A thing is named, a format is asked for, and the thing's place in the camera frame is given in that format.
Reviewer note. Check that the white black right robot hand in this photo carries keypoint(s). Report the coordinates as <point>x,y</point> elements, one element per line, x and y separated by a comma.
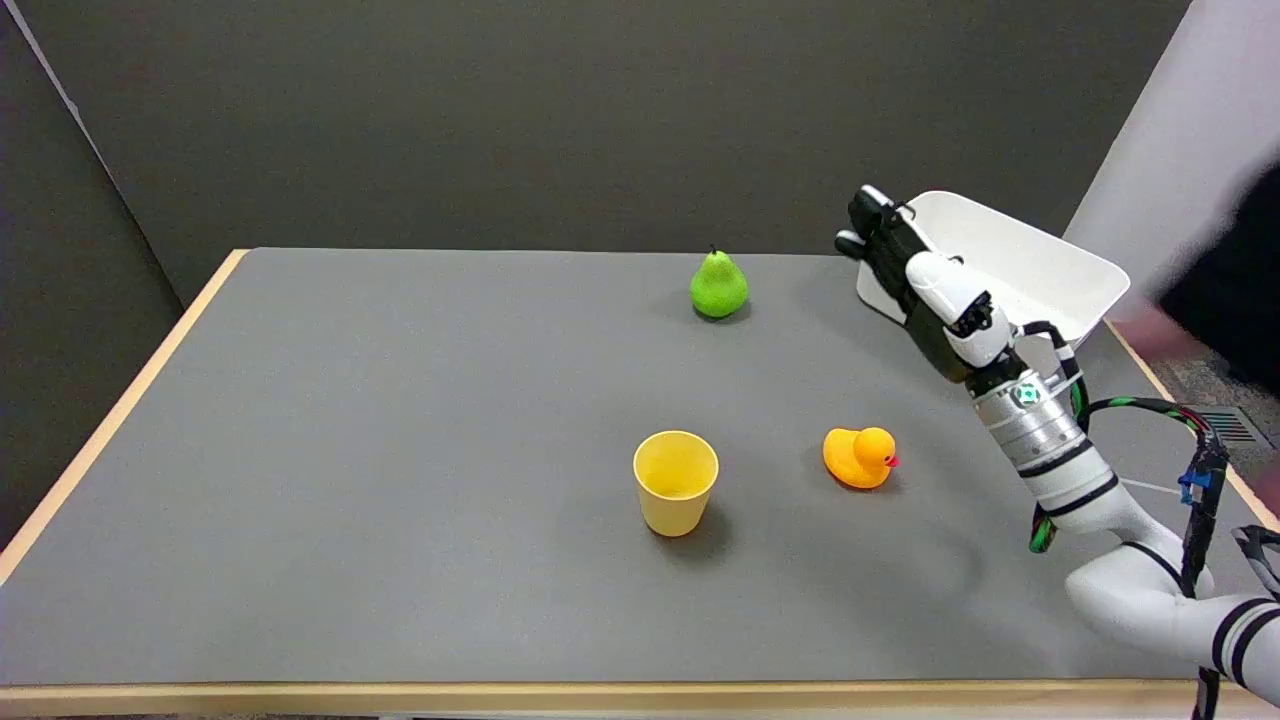
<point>945,300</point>

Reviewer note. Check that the yellow plastic cup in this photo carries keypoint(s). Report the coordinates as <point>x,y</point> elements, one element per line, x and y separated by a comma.
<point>675,485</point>

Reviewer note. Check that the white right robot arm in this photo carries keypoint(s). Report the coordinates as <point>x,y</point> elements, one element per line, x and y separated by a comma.
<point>1060,450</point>

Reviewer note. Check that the white plastic storage bin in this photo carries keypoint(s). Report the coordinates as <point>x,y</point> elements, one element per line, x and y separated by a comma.
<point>1040,265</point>

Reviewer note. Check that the orange rubber duck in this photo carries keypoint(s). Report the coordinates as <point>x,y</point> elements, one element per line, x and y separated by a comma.
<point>858,458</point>

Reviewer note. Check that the green toy pear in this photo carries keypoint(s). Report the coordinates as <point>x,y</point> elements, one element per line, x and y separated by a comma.
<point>718,285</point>

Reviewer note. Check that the person in black clothes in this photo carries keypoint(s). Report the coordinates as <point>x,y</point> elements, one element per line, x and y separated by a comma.
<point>1225,270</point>

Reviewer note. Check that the metal floor vent grille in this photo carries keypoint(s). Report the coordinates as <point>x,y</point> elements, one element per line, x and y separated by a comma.
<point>1238,428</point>

